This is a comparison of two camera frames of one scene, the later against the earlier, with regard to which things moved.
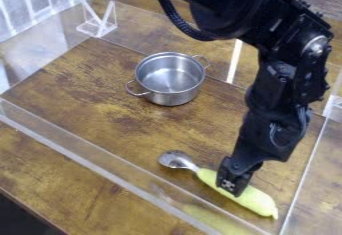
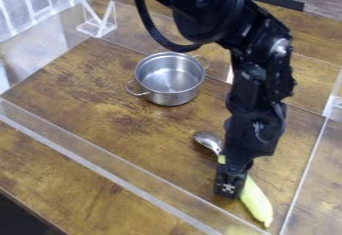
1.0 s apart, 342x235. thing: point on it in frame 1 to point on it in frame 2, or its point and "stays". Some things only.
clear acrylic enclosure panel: (67, 186) stays
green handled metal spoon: (253, 199) to (253, 199)
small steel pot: (170, 77) stays
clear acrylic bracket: (95, 26) stays
